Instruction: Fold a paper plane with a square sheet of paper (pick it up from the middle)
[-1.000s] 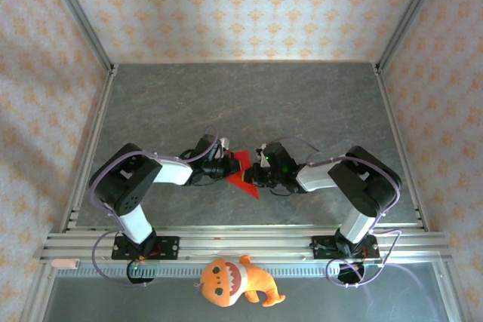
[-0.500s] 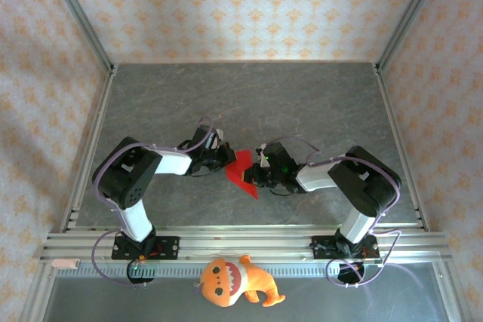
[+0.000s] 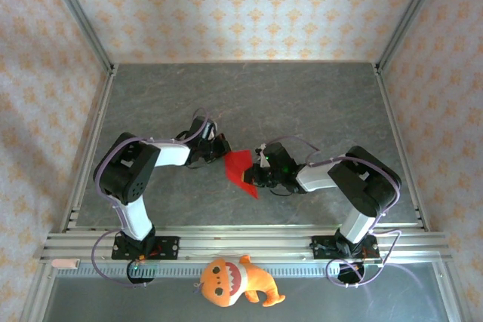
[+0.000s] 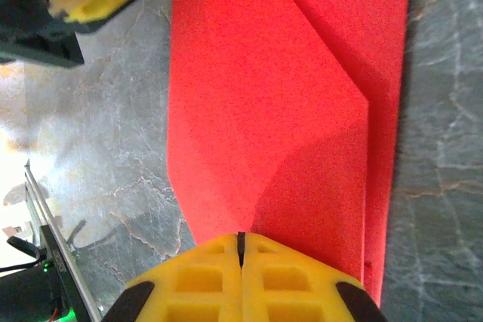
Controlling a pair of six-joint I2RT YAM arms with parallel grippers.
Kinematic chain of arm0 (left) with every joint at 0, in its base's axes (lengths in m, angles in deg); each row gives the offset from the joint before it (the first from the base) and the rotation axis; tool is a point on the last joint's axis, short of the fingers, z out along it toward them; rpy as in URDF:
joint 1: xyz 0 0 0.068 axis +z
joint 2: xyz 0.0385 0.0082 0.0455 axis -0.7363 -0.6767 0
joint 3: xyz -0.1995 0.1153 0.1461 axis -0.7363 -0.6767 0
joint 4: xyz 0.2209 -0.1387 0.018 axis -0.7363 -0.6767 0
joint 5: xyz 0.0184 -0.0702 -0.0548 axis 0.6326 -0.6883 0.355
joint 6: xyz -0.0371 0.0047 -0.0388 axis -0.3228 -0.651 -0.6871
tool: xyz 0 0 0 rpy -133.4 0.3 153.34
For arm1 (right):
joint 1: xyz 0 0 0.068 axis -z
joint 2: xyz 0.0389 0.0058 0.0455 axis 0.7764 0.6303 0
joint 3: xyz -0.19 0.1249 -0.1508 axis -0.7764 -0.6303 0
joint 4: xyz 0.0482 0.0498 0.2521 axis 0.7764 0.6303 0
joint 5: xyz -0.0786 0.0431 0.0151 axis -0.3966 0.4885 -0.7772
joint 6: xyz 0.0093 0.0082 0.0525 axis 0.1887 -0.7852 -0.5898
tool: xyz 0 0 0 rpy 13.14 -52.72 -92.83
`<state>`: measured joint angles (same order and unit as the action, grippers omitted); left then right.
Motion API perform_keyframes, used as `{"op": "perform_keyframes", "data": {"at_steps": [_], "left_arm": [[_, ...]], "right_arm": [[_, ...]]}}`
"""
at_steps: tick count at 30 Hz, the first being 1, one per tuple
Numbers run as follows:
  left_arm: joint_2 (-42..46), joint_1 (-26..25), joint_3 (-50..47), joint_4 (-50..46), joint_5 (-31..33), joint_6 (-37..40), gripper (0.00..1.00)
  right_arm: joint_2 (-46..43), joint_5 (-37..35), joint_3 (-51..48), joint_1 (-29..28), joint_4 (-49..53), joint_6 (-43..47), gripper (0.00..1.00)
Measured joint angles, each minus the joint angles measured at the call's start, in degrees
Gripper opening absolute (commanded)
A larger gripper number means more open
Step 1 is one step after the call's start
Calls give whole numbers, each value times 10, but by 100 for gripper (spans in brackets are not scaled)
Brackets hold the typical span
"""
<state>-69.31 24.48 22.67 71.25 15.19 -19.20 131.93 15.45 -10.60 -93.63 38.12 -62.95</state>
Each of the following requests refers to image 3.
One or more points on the aluminium side rail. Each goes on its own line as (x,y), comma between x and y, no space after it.
(396,129)
(88,148)

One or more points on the aluminium cross rail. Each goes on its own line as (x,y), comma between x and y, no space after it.
(245,241)

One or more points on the aluminium frame post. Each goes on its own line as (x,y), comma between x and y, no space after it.
(81,16)
(409,13)

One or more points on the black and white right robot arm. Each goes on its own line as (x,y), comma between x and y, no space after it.
(362,182)

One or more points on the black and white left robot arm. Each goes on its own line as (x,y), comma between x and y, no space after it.
(128,171)

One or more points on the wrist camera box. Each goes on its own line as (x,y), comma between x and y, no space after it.
(211,130)
(264,160)

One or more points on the pink tag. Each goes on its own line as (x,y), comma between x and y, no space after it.
(65,263)

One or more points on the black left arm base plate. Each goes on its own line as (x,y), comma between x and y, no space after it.
(168,248)

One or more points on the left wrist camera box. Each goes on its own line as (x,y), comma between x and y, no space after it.
(211,130)

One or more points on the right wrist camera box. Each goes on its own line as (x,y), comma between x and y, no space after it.
(264,160)

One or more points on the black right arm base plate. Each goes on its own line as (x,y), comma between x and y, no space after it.
(322,248)

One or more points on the orange shark plush toy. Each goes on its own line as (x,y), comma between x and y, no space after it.
(226,284)

